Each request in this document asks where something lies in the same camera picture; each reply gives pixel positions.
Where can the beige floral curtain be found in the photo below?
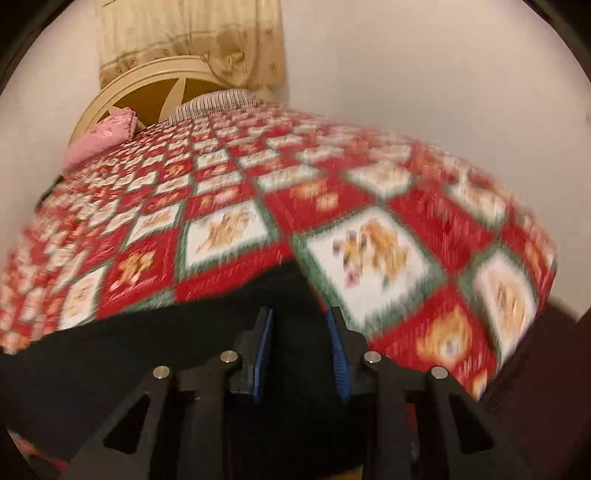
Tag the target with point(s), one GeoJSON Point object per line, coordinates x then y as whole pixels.
{"type": "Point", "coordinates": [184, 27]}

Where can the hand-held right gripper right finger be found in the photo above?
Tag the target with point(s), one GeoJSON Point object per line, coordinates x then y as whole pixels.
{"type": "Point", "coordinates": [335, 357]}

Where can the red checkered printed blanket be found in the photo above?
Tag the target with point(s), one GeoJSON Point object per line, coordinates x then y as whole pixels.
{"type": "Point", "coordinates": [369, 194]}

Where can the cream round headboard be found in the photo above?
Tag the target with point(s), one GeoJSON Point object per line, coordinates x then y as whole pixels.
{"type": "Point", "coordinates": [138, 78]}

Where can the black pants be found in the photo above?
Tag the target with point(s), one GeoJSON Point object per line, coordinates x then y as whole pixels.
{"type": "Point", "coordinates": [138, 350]}

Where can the striped pillow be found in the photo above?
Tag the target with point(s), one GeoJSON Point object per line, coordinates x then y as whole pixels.
{"type": "Point", "coordinates": [207, 102]}

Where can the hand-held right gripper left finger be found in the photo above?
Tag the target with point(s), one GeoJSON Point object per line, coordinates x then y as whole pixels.
{"type": "Point", "coordinates": [262, 355]}

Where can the pink pillow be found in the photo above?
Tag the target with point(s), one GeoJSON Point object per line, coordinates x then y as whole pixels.
{"type": "Point", "coordinates": [99, 138]}

